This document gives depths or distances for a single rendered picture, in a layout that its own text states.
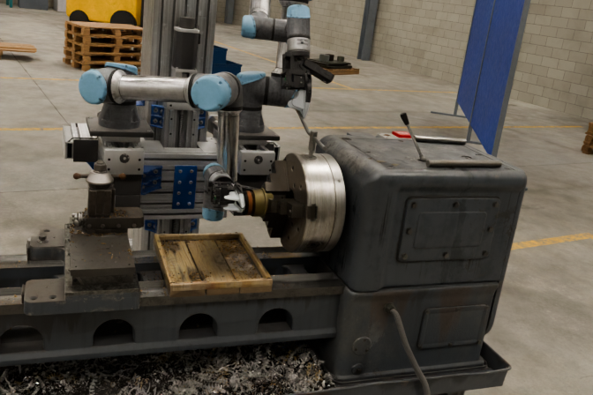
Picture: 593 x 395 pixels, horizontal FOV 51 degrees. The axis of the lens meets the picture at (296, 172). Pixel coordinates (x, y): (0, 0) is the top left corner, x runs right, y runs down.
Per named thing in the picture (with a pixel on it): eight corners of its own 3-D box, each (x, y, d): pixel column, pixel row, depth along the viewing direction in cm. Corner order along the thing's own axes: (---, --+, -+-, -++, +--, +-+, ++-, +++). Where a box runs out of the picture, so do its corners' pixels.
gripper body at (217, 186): (213, 209, 195) (206, 197, 206) (240, 209, 198) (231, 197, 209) (216, 186, 193) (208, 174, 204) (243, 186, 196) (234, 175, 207)
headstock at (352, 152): (436, 229, 253) (454, 136, 242) (512, 284, 211) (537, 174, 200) (299, 232, 232) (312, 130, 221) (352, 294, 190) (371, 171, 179)
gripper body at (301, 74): (280, 91, 204) (280, 55, 205) (304, 93, 207) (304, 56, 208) (288, 87, 197) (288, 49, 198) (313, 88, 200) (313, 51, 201)
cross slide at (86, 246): (121, 222, 206) (122, 210, 204) (134, 283, 168) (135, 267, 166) (67, 223, 200) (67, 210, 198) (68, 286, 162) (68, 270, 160)
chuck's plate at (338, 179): (302, 222, 222) (316, 139, 210) (334, 270, 195) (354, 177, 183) (292, 222, 220) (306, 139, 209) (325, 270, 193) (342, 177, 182)
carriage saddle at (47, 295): (126, 239, 208) (127, 222, 207) (142, 309, 167) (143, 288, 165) (28, 241, 198) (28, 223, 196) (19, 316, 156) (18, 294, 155)
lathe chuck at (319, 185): (292, 222, 220) (306, 138, 209) (325, 270, 193) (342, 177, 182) (268, 223, 217) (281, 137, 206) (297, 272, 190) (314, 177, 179)
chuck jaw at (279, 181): (294, 196, 202) (289, 161, 206) (299, 190, 198) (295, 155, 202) (261, 196, 198) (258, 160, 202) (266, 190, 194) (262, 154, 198)
